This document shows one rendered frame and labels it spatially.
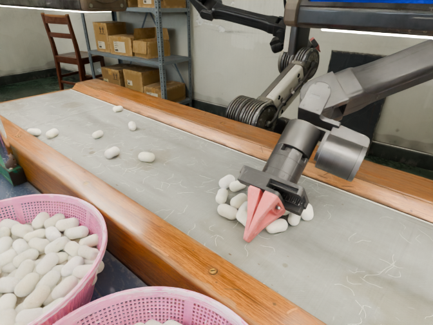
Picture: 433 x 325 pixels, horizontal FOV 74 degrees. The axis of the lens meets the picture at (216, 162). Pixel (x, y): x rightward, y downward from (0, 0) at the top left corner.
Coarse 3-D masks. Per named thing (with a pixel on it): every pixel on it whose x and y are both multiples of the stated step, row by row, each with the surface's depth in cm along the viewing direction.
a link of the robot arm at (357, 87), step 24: (408, 48) 46; (432, 48) 45; (336, 72) 46; (360, 72) 46; (384, 72) 45; (408, 72) 44; (432, 72) 45; (336, 96) 45; (360, 96) 45; (384, 96) 47; (336, 120) 50
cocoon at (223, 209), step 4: (220, 204) 49; (224, 204) 49; (220, 208) 48; (224, 208) 48; (228, 208) 48; (232, 208) 48; (220, 212) 48; (224, 212) 48; (228, 212) 48; (232, 212) 47; (236, 212) 48; (224, 216) 48; (228, 216) 48; (232, 216) 47
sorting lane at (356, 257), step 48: (48, 96) 107; (48, 144) 72; (96, 144) 72; (144, 144) 73; (192, 144) 73; (144, 192) 55; (192, 192) 55; (240, 192) 55; (336, 192) 56; (240, 240) 44; (288, 240) 45; (336, 240) 45; (384, 240) 45; (432, 240) 45; (288, 288) 37; (336, 288) 37; (384, 288) 37; (432, 288) 37
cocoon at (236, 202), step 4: (236, 196) 51; (240, 196) 51; (244, 196) 51; (232, 200) 50; (236, 200) 50; (240, 200) 50; (244, 200) 51; (232, 204) 50; (236, 204) 50; (240, 204) 50; (236, 208) 50
